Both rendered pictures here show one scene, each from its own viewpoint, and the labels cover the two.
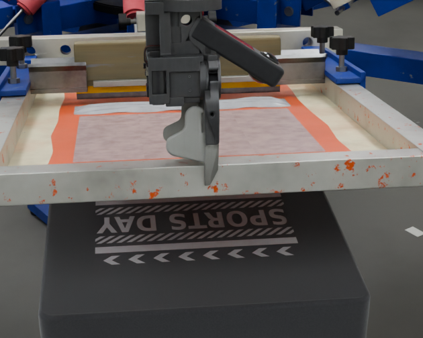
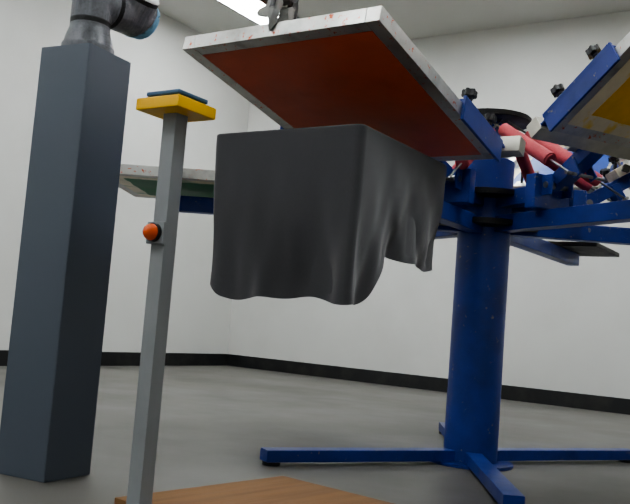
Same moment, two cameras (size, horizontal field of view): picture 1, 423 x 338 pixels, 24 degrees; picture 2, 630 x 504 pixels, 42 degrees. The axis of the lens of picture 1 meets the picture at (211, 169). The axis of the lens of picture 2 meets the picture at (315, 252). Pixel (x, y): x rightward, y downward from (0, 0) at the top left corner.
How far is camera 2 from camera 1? 1.85 m
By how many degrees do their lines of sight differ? 49
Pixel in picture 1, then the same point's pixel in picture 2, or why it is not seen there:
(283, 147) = (355, 71)
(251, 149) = (340, 72)
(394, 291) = not seen: outside the picture
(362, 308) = (357, 129)
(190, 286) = not seen: hidden behind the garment
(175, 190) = (258, 34)
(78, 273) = not seen: hidden behind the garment
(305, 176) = (311, 23)
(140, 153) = (292, 78)
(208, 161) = (269, 14)
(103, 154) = (277, 81)
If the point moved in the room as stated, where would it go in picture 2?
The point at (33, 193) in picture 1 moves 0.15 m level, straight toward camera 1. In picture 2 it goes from (208, 41) to (172, 19)
